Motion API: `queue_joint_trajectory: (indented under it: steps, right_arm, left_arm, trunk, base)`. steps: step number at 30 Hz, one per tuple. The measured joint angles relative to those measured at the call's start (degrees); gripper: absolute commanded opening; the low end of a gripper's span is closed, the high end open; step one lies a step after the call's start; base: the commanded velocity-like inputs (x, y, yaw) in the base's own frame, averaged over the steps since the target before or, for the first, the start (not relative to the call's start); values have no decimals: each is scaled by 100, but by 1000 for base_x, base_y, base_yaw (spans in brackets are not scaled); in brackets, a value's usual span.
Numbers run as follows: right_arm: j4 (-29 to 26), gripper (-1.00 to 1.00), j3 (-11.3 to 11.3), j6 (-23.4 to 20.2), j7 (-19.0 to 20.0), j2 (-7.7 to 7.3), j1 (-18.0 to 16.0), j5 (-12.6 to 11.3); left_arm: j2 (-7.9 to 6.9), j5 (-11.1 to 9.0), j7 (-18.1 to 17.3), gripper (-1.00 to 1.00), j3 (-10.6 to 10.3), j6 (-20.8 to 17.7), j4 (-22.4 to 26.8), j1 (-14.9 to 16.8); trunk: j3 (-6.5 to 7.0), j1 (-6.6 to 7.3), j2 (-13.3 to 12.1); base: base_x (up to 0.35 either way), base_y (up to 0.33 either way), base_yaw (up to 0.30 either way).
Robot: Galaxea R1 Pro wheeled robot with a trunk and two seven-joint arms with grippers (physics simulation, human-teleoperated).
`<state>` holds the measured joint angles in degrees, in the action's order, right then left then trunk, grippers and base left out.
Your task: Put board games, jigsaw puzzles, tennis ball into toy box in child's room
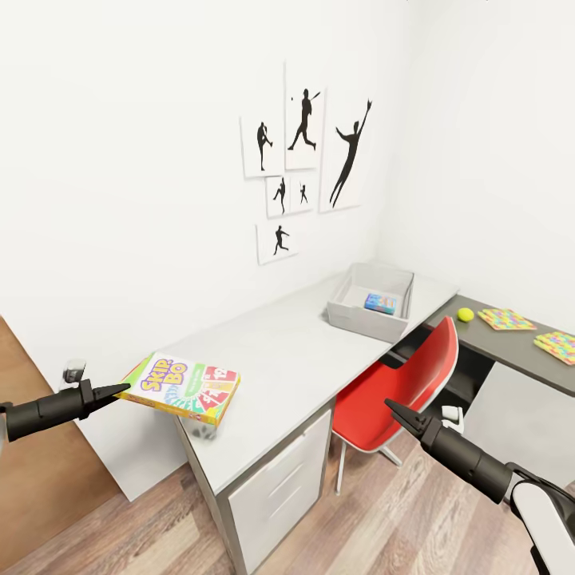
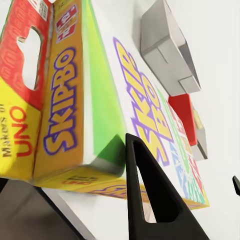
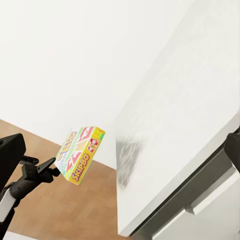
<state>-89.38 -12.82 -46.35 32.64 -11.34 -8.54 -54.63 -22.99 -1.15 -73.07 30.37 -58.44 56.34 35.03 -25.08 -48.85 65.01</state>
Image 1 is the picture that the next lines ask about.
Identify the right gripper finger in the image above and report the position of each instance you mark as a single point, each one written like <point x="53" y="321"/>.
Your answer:
<point x="415" y="419"/>
<point x="417" y="434"/>

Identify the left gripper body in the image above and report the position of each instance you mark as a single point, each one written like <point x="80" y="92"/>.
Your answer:
<point x="64" y="406"/>

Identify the jigsaw puzzle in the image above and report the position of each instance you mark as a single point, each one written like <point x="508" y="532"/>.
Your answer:
<point x="505" y="319"/>
<point x="559" y="344"/>

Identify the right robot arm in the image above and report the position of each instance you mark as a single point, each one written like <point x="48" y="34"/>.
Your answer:
<point x="548" y="511"/>

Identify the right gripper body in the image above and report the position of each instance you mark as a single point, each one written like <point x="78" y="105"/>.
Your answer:
<point x="451" y="449"/>

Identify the tennis ball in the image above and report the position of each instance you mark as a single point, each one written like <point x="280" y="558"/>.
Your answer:
<point x="465" y="315"/>

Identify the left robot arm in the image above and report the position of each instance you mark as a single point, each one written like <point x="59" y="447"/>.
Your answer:
<point x="75" y="399"/>

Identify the board game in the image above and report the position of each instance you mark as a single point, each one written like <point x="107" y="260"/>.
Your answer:
<point x="381" y="303"/>
<point x="181" y="387"/>

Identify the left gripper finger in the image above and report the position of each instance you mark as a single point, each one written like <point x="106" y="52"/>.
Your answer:
<point x="101" y="393"/>
<point x="103" y="403"/>

